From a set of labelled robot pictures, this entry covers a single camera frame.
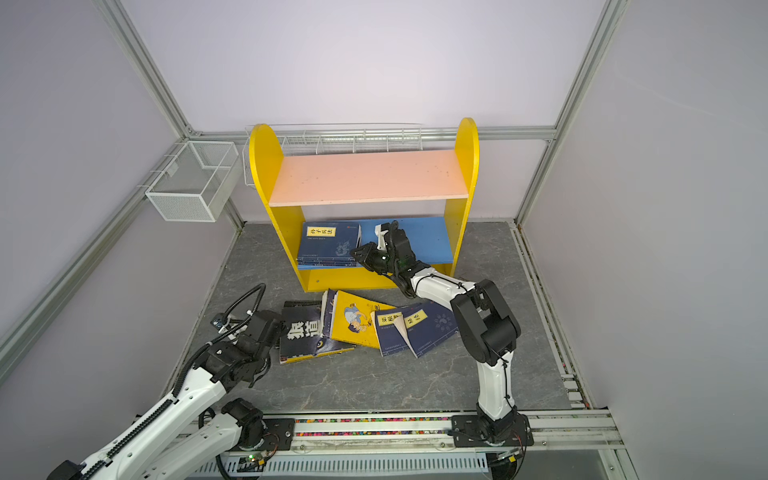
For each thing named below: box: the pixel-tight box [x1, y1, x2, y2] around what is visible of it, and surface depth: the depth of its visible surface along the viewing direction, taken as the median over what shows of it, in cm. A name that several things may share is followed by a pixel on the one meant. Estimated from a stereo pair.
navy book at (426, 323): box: [394, 301, 459, 357], surface depth 92 cm
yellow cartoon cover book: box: [330, 290, 396, 349], surface depth 87 cm
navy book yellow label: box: [296, 221, 363, 270], surface depth 93 cm
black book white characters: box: [279, 300, 356, 364], surface depth 85 cm
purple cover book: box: [324, 288, 338, 339], surface depth 86 cm
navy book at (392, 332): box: [372, 311, 418, 359], surface depth 88 cm
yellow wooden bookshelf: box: [249, 118, 480, 293], surface depth 78 cm
